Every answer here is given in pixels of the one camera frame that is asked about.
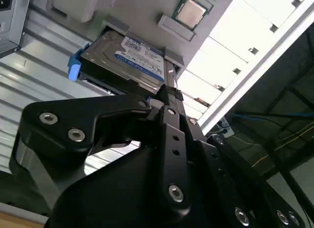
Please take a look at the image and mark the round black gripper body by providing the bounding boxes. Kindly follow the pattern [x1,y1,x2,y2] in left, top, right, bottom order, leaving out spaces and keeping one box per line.
[46,146,310,228]

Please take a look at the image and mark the hard disk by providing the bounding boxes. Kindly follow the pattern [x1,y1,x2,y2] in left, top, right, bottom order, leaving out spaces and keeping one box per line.
[67,30,173,95]

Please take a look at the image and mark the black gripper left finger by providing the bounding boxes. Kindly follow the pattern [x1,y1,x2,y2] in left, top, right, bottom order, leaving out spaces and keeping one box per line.
[8,85,192,214]

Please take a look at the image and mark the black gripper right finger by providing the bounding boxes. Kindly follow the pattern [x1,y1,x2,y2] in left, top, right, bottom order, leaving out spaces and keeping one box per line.
[171,89,267,191]

